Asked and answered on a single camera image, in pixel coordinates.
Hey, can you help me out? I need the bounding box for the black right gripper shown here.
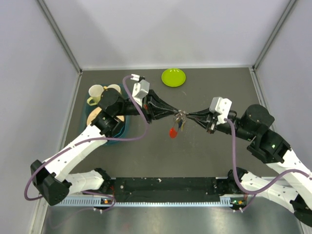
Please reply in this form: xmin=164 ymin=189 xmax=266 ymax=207
xmin=186 ymin=106 xmax=254 ymax=141

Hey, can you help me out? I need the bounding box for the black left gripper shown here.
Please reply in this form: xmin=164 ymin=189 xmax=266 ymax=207
xmin=114 ymin=89 xmax=178 ymax=123

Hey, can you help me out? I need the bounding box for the red-handled metal key holder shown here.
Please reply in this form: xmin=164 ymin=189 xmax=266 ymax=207
xmin=169 ymin=110 xmax=187 ymax=138

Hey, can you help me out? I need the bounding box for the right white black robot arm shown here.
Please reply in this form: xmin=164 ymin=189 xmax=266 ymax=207
xmin=186 ymin=100 xmax=312 ymax=226

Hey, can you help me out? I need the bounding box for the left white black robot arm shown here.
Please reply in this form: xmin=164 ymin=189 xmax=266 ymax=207
xmin=30 ymin=87 xmax=178 ymax=206

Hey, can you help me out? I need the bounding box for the lime green plate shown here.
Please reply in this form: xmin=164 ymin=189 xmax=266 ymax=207
xmin=161 ymin=68 xmax=186 ymax=87

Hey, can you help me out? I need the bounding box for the mustard yellow mug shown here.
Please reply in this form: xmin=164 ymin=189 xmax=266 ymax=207
xmin=107 ymin=84 xmax=121 ymax=94

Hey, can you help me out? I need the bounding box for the patterned wooden plate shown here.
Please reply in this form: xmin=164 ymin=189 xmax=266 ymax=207
xmin=86 ymin=107 xmax=125 ymax=126

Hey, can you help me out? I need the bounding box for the pale green mug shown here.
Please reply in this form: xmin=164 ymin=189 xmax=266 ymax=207
xmin=87 ymin=84 xmax=104 ymax=106

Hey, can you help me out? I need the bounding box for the teal plastic basin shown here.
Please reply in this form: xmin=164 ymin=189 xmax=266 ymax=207
xmin=86 ymin=86 xmax=126 ymax=138

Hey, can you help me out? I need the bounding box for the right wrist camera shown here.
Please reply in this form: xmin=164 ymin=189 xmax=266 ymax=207
xmin=209 ymin=97 xmax=232 ymax=125

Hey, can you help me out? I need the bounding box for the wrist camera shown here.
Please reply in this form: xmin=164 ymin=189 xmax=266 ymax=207
xmin=209 ymin=97 xmax=232 ymax=125
xmin=131 ymin=74 xmax=150 ymax=107

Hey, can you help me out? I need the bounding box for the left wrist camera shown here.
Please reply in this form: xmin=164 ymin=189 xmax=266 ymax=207
xmin=131 ymin=74 xmax=150 ymax=107

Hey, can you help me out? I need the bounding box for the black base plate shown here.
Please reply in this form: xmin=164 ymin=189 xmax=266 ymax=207
xmin=82 ymin=176 xmax=244 ymax=197

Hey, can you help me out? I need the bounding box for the aluminium frame rail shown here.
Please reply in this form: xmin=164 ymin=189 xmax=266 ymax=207
xmin=39 ymin=176 xmax=281 ymax=197

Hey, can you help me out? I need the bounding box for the grey slotted cable duct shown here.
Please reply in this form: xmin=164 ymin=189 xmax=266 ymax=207
xmin=55 ymin=196 xmax=247 ymax=207

